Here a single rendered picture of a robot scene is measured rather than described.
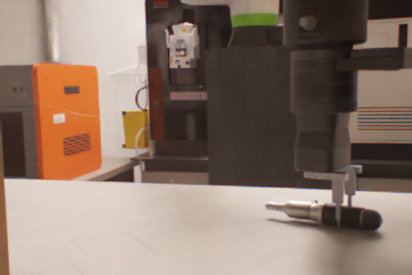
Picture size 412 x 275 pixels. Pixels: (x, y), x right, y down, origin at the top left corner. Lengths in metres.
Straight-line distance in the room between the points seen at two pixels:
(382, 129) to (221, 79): 0.94
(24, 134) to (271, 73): 0.92
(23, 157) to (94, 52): 1.88
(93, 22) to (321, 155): 3.16
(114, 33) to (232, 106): 2.33
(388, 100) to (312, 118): 1.53
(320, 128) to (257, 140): 0.75
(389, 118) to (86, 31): 2.25
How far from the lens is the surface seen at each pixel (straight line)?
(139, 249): 0.55
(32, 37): 3.89
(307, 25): 0.56
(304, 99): 0.58
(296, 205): 0.64
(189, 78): 2.13
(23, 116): 1.84
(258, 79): 1.31
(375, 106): 2.11
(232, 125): 1.33
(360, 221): 0.61
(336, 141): 0.59
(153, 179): 2.22
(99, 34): 3.63
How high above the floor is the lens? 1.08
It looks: 7 degrees down
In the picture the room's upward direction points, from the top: 1 degrees counter-clockwise
